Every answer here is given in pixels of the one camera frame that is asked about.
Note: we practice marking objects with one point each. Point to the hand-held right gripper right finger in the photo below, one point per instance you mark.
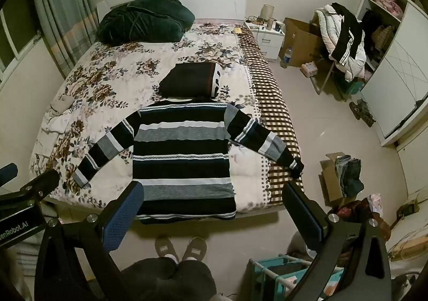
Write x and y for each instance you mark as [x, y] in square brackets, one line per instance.
[306, 217]

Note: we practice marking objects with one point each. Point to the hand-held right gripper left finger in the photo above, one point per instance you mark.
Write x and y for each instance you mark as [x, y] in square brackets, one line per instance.
[124, 217]

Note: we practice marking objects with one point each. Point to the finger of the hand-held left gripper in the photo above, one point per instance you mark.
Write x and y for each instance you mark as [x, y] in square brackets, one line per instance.
[8, 173]
[41, 184]

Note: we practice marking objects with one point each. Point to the striped knit sweater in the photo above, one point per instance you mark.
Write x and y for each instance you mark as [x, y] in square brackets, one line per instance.
[182, 167]

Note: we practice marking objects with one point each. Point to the dark garment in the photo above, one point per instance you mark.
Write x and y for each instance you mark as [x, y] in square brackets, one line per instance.
[187, 82]

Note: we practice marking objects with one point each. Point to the pile of reddish clothes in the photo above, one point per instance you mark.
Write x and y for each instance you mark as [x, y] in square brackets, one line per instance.
[359, 212]

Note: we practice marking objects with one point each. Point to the small cardboard box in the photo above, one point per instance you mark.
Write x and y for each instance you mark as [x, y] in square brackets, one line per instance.
[329, 180]

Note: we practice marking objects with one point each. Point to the grey slipper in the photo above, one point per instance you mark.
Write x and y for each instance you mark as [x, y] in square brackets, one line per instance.
[195, 249]
[164, 247]

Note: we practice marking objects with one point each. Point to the folded jeans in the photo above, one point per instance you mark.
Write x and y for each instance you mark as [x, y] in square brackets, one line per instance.
[351, 174]

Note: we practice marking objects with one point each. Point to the teal laundry rack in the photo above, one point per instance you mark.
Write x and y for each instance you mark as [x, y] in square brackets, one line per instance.
[267, 274]

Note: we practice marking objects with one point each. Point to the person's dark trouser legs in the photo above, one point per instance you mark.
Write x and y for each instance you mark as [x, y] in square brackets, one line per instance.
[167, 279]

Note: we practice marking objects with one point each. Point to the small beige cloth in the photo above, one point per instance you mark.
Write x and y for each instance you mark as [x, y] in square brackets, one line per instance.
[62, 104]

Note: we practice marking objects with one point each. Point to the brown checked blanket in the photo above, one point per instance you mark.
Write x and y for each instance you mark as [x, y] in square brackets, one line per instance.
[274, 110]

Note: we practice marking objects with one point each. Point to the floral quilt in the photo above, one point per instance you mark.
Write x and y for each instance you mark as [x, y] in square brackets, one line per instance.
[110, 87]

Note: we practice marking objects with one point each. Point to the dark shoes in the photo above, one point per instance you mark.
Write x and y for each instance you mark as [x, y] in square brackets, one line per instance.
[362, 112]

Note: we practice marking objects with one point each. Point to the teal bin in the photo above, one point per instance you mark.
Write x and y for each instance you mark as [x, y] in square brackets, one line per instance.
[352, 87]

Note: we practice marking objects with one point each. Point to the chair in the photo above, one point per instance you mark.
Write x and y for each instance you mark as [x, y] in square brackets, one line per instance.
[322, 77]

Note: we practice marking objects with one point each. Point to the window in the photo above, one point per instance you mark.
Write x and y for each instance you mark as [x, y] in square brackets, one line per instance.
[13, 26]

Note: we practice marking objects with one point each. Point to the pink packet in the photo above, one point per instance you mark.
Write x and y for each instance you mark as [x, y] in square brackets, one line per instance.
[309, 69]

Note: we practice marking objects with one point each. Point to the plastic water bottle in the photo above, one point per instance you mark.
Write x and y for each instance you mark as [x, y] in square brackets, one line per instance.
[288, 57]

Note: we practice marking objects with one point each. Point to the white wardrobe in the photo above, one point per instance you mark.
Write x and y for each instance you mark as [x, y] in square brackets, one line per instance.
[401, 80]

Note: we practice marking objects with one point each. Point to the green curtain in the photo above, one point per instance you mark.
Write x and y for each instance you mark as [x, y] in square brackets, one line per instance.
[63, 10]

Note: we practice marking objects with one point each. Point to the large cardboard box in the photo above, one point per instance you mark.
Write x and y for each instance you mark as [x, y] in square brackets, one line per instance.
[304, 40]

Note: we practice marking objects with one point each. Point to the white nightstand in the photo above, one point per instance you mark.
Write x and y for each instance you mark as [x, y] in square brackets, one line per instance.
[267, 43]

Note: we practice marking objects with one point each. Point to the white padded jacket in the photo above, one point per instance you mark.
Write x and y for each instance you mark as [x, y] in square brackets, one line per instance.
[326, 30]

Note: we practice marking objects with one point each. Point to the black white-striped garment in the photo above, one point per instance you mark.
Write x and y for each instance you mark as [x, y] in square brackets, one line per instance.
[349, 33]

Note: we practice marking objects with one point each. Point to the pink folded blanket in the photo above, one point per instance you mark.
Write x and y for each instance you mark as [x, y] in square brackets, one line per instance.
[386, 0]

